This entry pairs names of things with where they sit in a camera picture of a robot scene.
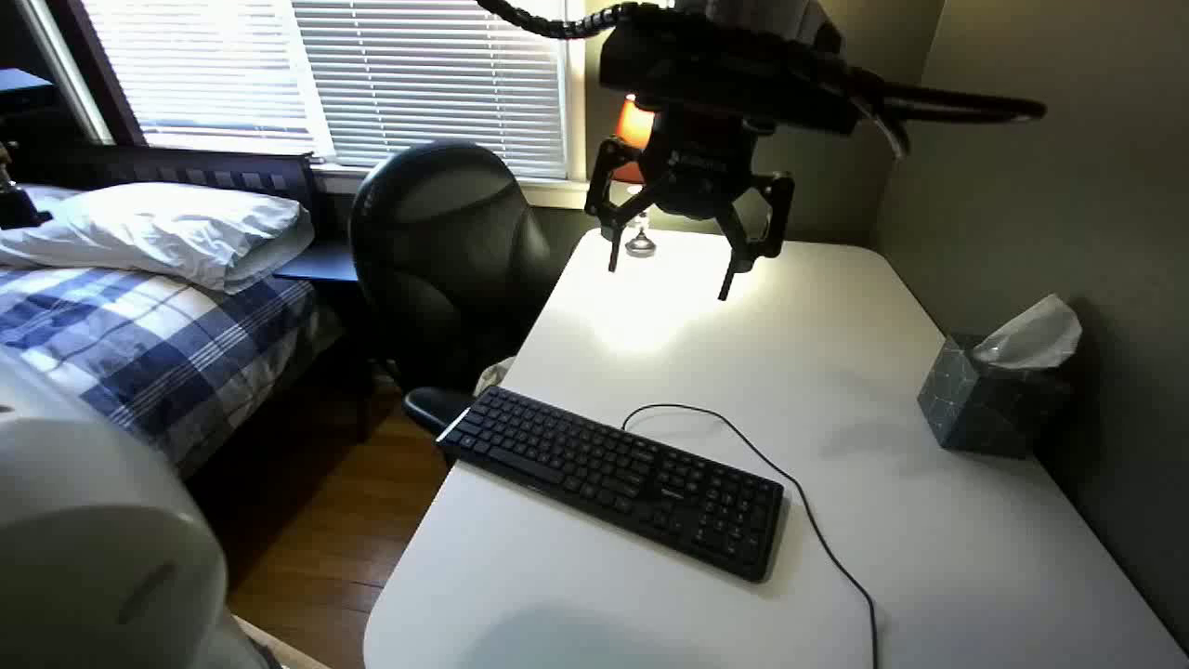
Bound blue plaid bed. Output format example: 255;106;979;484
0;144;347;479

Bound grey tissue box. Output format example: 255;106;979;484
917;295;1083;459

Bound black office chair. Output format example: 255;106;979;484
349;142;554;433

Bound desk lamp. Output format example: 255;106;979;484
613;98;658;256

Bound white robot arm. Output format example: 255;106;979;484
4;142;554;669

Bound black keyboard cable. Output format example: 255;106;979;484
618;397;886;669

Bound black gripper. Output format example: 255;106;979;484
586;107;795;300

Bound white window blinds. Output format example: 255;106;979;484
83;0;572;181

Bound white pillow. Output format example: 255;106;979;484
0;181;316;295

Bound black computer keyboard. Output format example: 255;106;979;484
437;390;784;585

